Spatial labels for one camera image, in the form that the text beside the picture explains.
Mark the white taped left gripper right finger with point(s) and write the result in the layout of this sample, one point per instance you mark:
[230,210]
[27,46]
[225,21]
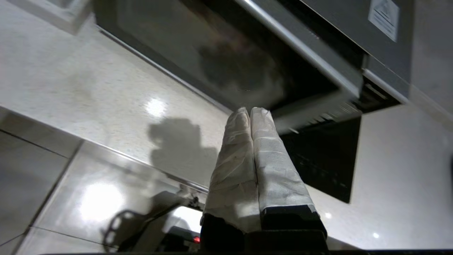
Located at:
[276,177]

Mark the black glass microwave door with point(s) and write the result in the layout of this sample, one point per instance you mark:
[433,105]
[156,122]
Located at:
[198,46]

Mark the black induction cooktop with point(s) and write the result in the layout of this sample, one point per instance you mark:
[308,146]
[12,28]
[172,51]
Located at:
[325,159]

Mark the silver Panasonic microwave oven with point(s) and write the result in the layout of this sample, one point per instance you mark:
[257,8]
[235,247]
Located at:
[339,32]

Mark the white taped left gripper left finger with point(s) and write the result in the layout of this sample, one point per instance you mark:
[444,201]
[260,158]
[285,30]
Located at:
[233,170]

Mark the white warning sticker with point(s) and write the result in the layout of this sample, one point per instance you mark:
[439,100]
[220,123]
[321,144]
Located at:
[384,17]

